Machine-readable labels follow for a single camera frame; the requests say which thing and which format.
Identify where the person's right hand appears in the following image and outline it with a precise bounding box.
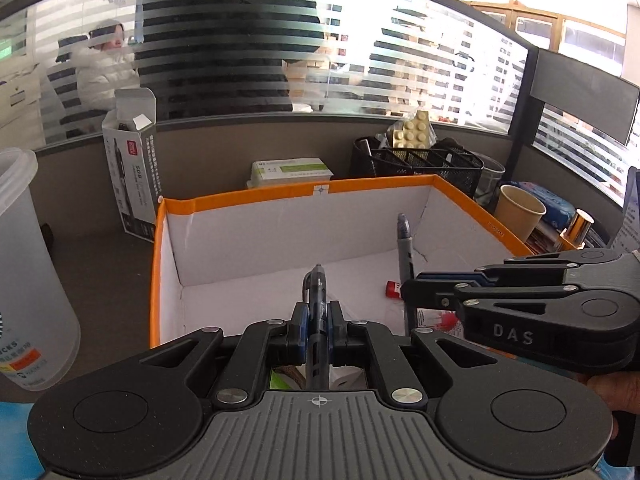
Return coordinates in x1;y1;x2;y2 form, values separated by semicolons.
586;373;640;412

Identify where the white green flat carton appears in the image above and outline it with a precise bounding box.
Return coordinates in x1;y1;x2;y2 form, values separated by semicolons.
246;157;335;188

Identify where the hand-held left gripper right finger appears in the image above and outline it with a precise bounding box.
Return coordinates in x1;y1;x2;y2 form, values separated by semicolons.
327;301;501;407

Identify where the red-capped tube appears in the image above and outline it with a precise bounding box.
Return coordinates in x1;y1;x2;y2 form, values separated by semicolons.
385;280;466;337

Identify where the white pen carton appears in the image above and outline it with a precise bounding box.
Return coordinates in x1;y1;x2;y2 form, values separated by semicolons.
102;87;163;243

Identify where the white plastic packet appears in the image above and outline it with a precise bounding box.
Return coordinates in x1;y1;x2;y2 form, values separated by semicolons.
620;165;640;251

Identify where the dark gel pen grey grip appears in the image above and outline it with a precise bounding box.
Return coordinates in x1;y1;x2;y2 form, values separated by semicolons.
302;262;332;391

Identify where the black mesh desk organiser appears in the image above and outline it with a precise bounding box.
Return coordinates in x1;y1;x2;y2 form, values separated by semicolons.
350;135;485;198

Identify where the tan paper cup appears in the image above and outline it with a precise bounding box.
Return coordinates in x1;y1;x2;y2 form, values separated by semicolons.
494;185;547;243

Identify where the blue capped marker pen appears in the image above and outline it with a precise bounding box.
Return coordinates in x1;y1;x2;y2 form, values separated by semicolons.
396;213;417;333

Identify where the black partition panel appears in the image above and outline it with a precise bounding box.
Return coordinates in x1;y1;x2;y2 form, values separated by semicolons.
530;49;640;146

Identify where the white rectangular device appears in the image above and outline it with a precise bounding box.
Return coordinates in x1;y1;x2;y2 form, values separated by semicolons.
330;366;367;389

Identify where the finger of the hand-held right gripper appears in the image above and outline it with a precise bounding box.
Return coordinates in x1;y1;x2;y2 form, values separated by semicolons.
400;279;583;313
416;252;583;286

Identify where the orange cardboard box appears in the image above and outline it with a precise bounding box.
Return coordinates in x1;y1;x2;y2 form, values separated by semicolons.
149;175;533;348

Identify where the copper glass perfume bottle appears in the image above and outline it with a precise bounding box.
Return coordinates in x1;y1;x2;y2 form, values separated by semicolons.
552;209;596;251

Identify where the clear plastic cup green logo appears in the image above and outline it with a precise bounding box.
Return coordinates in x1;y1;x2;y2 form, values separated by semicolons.
0;147;81;391

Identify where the blue plastic packet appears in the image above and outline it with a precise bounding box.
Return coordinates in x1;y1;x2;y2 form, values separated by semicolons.
520;182;574;231

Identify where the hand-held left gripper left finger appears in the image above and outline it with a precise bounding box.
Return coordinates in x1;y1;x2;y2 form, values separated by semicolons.
139;301;310;407

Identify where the blister pack of pills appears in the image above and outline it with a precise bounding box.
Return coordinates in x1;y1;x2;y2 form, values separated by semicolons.
392;110;436;150

